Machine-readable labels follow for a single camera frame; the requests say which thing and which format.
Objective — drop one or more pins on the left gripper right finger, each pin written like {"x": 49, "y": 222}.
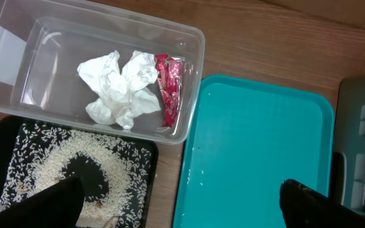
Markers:
{"x": 303, "y": 207}

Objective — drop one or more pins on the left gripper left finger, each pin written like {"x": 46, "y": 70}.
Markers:
{"x": 57, "y": 206}

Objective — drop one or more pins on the red wrapper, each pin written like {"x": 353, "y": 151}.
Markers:
{"x": 170, "y": 82}

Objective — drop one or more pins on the grey dishwasher rack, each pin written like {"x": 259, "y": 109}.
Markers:
{"x": 348, "y": 165}

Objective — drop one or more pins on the black tray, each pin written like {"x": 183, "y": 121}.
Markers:
{"x": 2, "y": 142}

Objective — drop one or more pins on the pile of rice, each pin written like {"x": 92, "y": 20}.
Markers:
{"x": 74, "y": 158}

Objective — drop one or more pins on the teal serving tray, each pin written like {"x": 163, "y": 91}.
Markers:
{"x": 245, "y": 140}

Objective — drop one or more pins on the clear plastic bin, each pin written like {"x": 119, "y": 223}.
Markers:
{"x": 43, "y": 42}

